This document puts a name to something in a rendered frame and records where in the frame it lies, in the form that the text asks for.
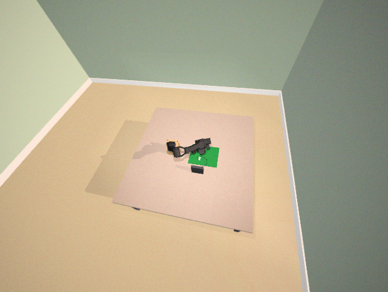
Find green circuit board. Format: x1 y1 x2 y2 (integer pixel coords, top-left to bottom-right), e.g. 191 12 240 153
188 147 219 167

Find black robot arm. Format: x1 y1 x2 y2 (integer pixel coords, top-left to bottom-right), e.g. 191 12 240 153
166 138 211 158

